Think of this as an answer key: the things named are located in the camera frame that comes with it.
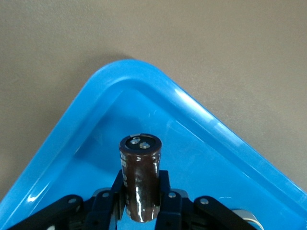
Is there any dark brown electrolytic capacitor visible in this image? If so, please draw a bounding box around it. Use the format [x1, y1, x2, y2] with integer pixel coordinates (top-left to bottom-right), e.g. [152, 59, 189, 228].
[119, 133, 162, 223]

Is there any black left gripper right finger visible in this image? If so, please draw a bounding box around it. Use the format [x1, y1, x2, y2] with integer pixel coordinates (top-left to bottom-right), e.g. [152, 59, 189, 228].
[155, 169, 259, 230]

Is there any blue plastic tray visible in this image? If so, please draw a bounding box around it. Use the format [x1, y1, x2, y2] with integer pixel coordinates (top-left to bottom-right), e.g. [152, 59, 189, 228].
[0, 59, 307, 230]

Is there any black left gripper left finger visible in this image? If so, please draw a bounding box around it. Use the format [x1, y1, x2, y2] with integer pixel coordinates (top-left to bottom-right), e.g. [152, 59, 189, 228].
[7, 170, 125, 230]

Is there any brown table mat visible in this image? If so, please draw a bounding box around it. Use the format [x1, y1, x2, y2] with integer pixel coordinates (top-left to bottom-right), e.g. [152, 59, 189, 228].
[0, 0, 307, 202]

